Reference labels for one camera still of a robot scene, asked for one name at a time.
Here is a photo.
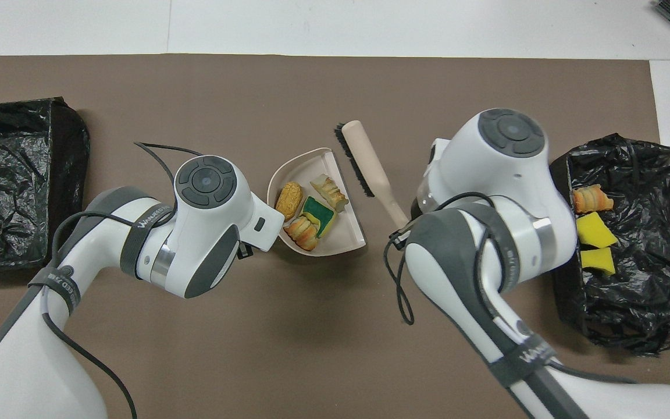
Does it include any toy croissant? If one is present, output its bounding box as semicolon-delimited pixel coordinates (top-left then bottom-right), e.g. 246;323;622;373
572;184;615;214

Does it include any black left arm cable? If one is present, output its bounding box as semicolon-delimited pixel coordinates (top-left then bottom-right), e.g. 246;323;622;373
41;141;203;419

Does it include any beige plastic dustpan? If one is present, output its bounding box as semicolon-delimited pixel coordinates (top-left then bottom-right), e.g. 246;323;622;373
267;147;367;256

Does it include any small yellow sponge piece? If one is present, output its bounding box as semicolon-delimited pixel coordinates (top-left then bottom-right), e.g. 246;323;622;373
580;247;616;276

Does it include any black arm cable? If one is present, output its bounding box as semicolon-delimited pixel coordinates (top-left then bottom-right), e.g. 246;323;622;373
41;141;203;419
384;192;496;326

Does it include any open black bag bin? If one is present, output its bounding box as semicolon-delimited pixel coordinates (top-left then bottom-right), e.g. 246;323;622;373
550;133;670;357

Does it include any brown fried nugget toy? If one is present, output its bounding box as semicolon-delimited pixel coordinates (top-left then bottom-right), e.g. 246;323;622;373
275;182;304;221

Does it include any brown paper table mat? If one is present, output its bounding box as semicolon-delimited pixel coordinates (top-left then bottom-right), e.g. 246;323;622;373
0;54;670;419

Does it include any large yellow sponge piece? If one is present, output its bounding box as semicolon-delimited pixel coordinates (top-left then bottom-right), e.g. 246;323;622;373
577;211;619;249

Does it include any closed black bag bin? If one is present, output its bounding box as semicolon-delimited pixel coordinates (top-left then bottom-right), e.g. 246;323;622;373
0;97;91;271

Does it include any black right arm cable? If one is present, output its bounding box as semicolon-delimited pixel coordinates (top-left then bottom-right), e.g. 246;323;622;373
384;192;496;326

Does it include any green and yellow sponge piece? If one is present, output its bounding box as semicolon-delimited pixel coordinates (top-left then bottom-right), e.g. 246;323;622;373
300;196;337;238

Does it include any beige hand brush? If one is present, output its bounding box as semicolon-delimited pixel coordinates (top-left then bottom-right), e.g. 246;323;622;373
335;120;410;229

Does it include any pale bread slice piece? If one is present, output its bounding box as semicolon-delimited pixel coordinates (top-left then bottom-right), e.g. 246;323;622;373
310;173;350;214

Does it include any toy bread roll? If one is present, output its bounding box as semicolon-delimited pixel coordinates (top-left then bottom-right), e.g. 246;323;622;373
283;215;319;252

